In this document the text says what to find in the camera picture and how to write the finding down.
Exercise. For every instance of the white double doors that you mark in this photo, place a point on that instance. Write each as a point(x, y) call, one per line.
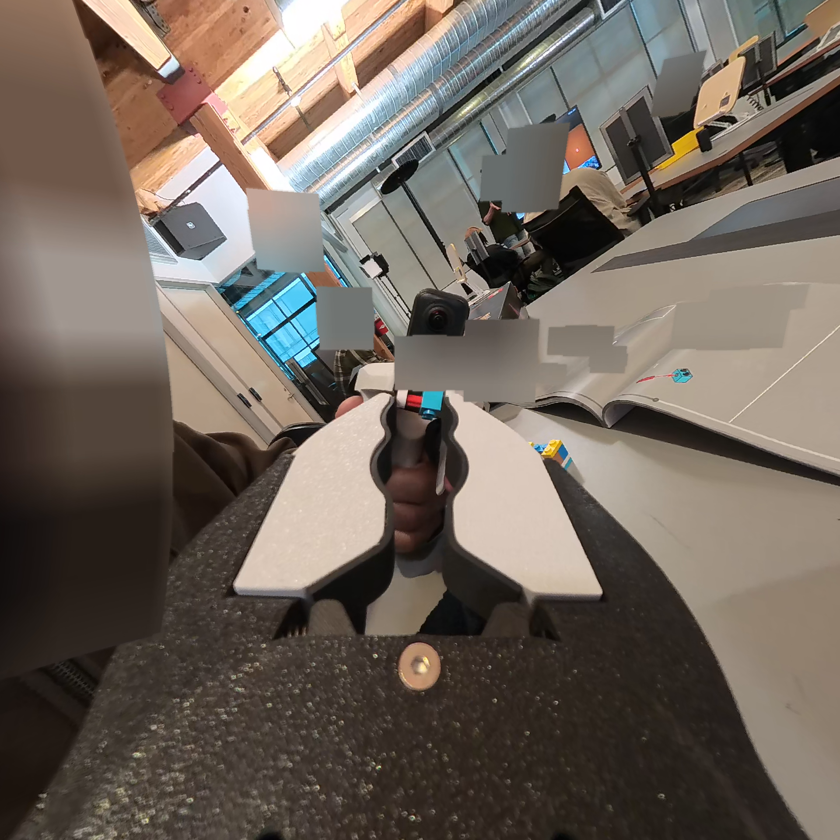
point(223, 361)

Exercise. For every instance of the person's left hand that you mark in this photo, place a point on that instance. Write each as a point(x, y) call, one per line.
point(413, 505)

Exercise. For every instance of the black monitor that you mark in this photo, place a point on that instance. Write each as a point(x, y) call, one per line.
point(633, 138)

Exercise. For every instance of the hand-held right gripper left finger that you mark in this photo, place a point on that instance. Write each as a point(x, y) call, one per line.
point(315, 518)

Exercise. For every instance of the teal toy brick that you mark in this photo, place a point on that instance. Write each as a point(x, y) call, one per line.
point(433, 403)

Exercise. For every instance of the small multicoloured brick build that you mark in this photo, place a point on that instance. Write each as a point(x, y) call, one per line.
point(554, 454)

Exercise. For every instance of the person's left forearm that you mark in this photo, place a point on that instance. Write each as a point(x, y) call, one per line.
point(223, 459)

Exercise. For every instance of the long wooden-edged desk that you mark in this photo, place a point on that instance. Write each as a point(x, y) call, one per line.
point(754, 144)

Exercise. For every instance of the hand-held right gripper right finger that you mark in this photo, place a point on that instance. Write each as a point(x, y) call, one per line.
point(518, 518)

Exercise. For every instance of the black floor lamp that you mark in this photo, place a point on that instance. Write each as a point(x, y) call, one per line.
point(420, 223)

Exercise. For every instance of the silver ventilation duct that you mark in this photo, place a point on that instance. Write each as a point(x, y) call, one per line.
point(426, 85)

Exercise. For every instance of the wooden ceiling beam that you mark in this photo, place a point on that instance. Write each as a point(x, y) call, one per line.
point(216, 79)

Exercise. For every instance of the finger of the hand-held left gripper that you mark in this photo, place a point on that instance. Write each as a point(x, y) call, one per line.
point(377, 382)

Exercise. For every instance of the white desk stand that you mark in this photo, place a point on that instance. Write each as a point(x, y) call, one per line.
point(463, 269)

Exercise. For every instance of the white wall vent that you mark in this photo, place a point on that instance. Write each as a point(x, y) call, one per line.
point(157, 243)

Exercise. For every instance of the grey instruction booklet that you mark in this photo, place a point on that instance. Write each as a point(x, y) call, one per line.
point(722, 407)

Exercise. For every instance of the black wall speaker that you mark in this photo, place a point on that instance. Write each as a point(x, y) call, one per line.
point(193, 231)

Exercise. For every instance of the black office chair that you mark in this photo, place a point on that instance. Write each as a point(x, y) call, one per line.
point(577, 229)
point(298, 433)

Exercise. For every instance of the toy set box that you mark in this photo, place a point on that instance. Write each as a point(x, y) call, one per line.
point(499, 302)

